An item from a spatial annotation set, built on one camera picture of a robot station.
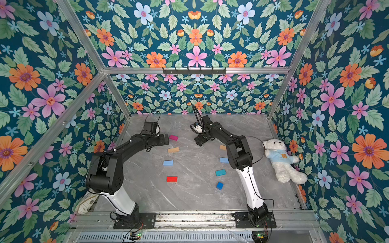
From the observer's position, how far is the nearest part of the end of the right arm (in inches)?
30.7

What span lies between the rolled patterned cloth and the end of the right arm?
65 centimetres

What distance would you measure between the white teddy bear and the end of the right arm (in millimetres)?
352

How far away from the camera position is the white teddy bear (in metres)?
0.80

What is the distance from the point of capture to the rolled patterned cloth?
29.8 inches
